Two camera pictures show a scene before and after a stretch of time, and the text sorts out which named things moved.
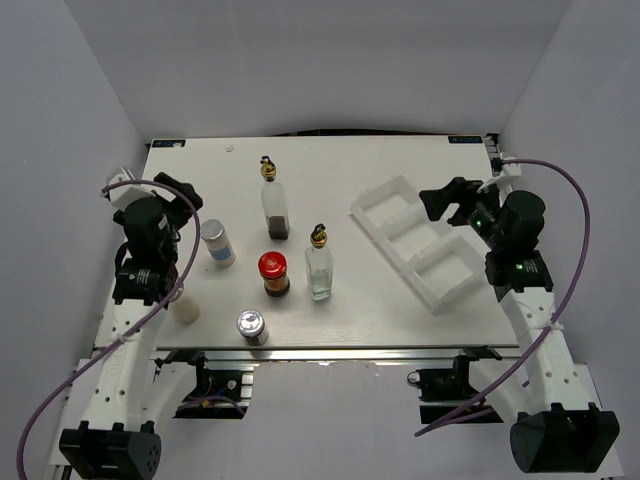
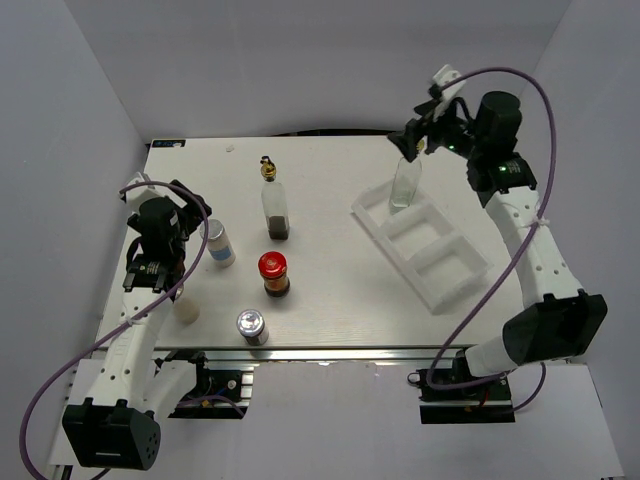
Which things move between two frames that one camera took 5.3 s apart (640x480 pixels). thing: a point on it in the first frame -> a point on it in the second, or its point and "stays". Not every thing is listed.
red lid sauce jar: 273,266 stays
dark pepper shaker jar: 251,324 stays
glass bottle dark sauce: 273,200 stays
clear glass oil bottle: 320,267 -> 407,179
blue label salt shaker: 215,239 stays
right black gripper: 457,191 -> 405,139
